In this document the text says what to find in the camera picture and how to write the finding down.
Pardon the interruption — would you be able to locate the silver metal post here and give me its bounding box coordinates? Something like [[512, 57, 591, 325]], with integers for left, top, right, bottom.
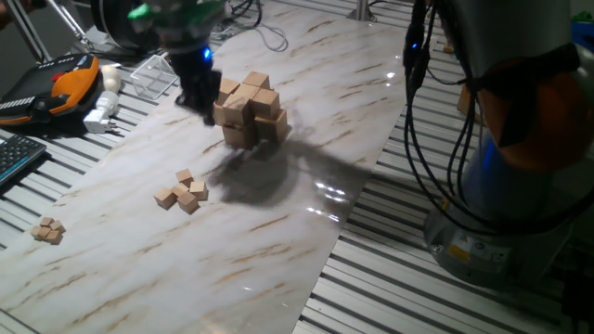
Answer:
[[346, 0, 378, 23]]

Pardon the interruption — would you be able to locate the black computer keyboard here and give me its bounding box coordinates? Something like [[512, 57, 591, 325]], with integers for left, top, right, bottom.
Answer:
[[0, 134, 48, 187]]

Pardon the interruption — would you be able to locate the thick grey stand leg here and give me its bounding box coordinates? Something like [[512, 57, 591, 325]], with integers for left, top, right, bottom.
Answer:
[[5, 0, 53, 64]]

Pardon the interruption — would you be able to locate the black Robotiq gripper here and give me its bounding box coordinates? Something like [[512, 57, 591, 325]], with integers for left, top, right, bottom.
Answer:
[[160, 25, 223, 127]]

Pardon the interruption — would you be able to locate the white egg-shaped object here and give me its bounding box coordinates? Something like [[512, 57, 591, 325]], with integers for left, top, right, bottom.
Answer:
[[100, 64, 123, 94]]

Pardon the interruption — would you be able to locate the grey looped cable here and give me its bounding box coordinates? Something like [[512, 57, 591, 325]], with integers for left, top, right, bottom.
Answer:
[[217, 20, 290, 53]]

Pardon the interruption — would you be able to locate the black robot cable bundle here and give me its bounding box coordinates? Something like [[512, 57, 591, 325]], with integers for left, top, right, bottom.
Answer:
[[401, 0, 594, 236]]

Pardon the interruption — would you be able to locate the white marble pattern mat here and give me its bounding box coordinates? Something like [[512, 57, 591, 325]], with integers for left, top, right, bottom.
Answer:
[[0, 0, 409, 334]]

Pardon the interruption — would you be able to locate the large wooden cube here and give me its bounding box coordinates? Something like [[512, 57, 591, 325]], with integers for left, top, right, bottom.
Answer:
[[234, 83, 261, 99], [216, 77, 241, 106], [253, 109, 289, 144], [250, 87, 282, 121], [241, 71, 272, 92], [221, 94, 254, 127], [212, 102, 228, 127], [221, 122, 257, 150]]

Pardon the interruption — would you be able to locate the clear plastic box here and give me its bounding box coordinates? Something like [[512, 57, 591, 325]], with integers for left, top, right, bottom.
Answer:
[[130, 54, 179, 101]]

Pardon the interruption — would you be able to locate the white power adapter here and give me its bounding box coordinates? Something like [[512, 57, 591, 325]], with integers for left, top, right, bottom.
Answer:
[[83, 90, 121, 135]]

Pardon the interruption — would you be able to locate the thin grey stand leg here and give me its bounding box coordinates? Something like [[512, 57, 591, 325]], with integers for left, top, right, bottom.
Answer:
[[45, 0, 97, 53]]

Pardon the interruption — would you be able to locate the black filament spool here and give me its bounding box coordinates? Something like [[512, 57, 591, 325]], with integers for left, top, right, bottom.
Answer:
[[90, 0, 168, 53]]

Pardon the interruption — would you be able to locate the blue bag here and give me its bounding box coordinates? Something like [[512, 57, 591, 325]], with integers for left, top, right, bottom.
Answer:
[[570, 21, 594, 53]]

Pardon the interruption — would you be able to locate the orange black teach pendant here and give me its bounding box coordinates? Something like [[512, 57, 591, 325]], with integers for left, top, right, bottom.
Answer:
[[0, 53, 101, 127]]

